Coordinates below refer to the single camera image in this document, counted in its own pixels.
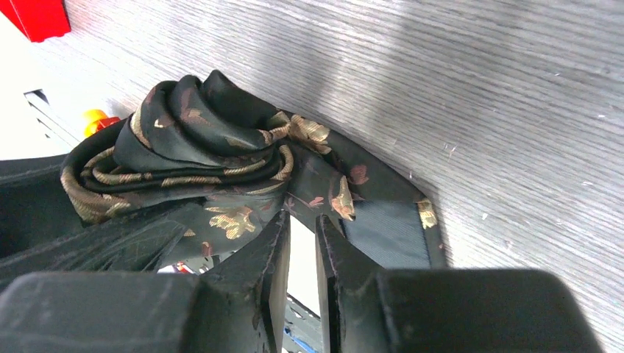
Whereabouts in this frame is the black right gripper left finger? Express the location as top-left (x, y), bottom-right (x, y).
top-left (1, 211), bottom-right (290, 352)

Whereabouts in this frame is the black gold floral tie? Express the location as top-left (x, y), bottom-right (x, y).
top-left (60, 70), bottom-right (448, 268)

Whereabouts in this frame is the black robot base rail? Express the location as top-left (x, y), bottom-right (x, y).
top-left (283, 293), bottom-right (323, 353)

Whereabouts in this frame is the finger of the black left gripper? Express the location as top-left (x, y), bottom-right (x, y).
top-left (1, 155), bottom-right (202, 288)

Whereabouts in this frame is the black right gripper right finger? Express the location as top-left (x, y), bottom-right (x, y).
top-left (316, 215), bottom-right (600, 352)

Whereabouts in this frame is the red white toy block truck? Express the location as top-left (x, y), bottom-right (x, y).
top-left (1, 0), bottom-right (71, 43)

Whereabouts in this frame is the small red toy car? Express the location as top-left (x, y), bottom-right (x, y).
top-left (82, 109), bottom-right (121, 138)

